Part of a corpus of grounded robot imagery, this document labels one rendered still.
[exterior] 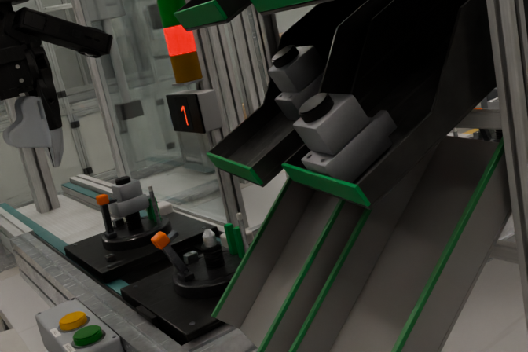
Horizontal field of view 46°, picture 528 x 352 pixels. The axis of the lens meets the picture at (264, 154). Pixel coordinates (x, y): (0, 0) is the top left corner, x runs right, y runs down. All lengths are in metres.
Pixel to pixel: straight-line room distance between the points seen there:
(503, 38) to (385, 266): 0.26
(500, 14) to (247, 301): 0.44
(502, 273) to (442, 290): 0.57
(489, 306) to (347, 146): 0.55
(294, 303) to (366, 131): 0.21
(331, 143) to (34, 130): 0.39
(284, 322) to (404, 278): 0.13
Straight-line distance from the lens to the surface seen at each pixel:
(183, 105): 1.13
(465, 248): 0.55
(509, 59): 0.52
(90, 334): 0.92
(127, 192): 1.24
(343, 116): 0.51
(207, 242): 0.95
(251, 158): 0.67
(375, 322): 0.62
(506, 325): 0.97
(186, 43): 1.11
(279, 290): 0.74
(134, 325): 0.94
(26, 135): 0.77
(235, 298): 0.76
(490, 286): 1.07
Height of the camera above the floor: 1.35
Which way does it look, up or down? 12 degrees down
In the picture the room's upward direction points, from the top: 12 degrees counter-clockwise
